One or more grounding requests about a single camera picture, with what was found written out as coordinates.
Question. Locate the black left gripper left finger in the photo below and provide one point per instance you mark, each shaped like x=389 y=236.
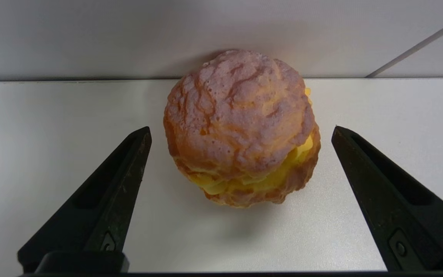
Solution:
x=102 y=207

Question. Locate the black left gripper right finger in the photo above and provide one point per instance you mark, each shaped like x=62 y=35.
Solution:
x=394 y=204

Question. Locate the cream puff pastry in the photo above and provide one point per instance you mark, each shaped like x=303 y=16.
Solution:
x=240 y=127

